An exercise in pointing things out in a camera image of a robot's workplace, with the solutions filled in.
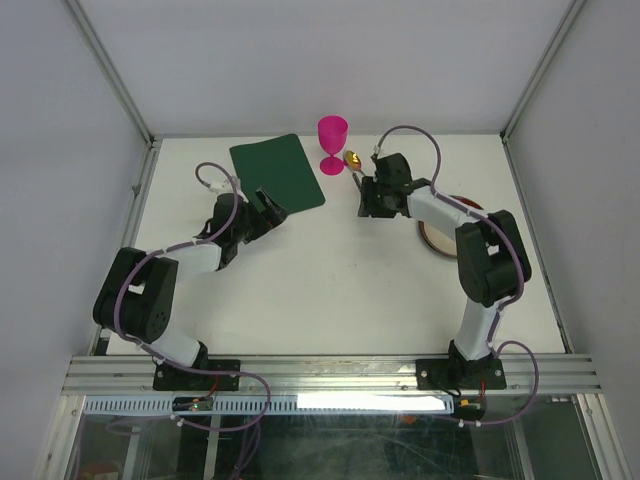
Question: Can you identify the gold bowl spoon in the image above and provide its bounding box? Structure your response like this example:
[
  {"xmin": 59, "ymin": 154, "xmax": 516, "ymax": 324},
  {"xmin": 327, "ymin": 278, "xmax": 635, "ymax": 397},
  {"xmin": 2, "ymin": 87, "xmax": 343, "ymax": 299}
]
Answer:
[{"xmin": 343, "ymin": 150, "xmax": 364, "ymax": 185}]

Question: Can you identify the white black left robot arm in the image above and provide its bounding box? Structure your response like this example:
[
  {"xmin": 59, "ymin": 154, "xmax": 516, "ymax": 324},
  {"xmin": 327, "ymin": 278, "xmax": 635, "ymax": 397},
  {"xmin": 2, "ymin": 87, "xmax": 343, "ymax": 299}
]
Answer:
[{"xmin": 92, "ymin": 188, "xmax": 288, "ymax": 389}]

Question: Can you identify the pink plastic goblet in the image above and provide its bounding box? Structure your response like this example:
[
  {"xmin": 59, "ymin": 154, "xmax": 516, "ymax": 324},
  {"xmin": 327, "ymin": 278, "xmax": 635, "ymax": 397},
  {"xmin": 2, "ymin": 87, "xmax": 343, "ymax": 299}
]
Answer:
[{"xmin": 317, "ymin": 115, "xmax": 349, "ymax": 176}]

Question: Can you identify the aluminium right frame post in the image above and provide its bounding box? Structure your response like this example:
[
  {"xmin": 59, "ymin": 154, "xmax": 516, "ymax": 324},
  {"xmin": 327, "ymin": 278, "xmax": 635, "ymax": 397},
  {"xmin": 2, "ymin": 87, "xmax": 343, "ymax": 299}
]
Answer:
[{"xmin": 500, "ymin": 0, "xmax": 588, "ymax": 144}]

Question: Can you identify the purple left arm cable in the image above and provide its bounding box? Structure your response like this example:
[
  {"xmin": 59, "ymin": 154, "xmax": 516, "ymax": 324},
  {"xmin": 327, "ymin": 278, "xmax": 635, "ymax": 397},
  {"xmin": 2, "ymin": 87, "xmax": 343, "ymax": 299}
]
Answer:
[{"xmin": 99, "ymin": 162, "xmax": 274, "ymax": 480}]

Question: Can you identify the green placemat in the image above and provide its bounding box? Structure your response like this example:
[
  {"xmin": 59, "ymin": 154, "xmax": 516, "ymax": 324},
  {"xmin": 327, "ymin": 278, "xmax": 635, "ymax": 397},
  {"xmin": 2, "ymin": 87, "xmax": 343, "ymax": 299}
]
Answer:
[{"xmin": 229, "ymin": 134, "xmax": 325, "ymax": 214}]

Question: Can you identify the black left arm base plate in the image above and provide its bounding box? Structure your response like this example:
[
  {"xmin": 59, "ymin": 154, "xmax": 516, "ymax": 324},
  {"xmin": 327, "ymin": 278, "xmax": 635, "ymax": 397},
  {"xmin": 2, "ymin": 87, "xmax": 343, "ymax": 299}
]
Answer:
[{"xmin": 152, "ymin": 359, "xmax": 241, "ymax": 392}]

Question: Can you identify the red rimmed cream plate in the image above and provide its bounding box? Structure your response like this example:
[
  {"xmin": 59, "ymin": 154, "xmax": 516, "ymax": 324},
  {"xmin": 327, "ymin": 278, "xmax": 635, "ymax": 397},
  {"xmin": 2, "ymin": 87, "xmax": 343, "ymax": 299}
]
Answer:
[{"xmin": 413, "ymin": 194, "xmax": 484, "ymax": 260}]

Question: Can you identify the white slotted cable duct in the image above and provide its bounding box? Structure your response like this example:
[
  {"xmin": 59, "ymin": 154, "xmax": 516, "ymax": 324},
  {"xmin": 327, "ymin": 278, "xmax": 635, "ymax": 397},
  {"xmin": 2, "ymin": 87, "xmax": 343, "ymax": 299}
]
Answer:
[{"xmin": 84, "ymin": 393, "xmax": 454, "ymax": 416}]

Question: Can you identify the aluminium left frame post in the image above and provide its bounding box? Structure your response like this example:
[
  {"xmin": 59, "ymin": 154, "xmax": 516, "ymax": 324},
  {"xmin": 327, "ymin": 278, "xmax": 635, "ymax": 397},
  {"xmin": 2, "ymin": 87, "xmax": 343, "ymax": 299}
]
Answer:
[{"xmin": 62, "ymin": 0, "xmax": 161, "ymax": 151}]

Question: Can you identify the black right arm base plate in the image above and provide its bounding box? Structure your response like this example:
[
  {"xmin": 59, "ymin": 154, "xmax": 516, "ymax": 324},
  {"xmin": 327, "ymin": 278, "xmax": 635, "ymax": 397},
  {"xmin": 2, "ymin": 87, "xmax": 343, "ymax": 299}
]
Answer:
[{"xmin": 415, "ymin": 355, "xmax": 507, "ymax": 392}]

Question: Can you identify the aluminium front rail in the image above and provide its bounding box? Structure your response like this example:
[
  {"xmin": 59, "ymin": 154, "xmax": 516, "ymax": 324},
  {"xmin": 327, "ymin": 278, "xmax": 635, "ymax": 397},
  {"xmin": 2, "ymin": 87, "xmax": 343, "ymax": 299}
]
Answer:
[{"xmin": 62, "ymin": 353, "xmax": 602, "ymax": 396}]

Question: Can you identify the aluminium frame post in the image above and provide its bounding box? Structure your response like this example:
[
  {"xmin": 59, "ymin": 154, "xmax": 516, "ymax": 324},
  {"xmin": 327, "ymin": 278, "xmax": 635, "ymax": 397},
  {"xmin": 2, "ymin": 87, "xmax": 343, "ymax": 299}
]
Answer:
[
  {"xmin": 62, "ymin": 0, "xmax": 161, "ymax": 151},
  {"xmin": 500, "ymin": 0, "xmax": 588, "ymax": 144}
]

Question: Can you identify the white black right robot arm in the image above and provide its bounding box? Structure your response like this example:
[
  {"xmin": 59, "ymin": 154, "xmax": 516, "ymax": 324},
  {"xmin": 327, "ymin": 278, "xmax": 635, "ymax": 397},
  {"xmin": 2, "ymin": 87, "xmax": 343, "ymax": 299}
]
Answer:
[{"xmin": 358, "ymin": 153, "xmax": 531, "ymax": 387}]

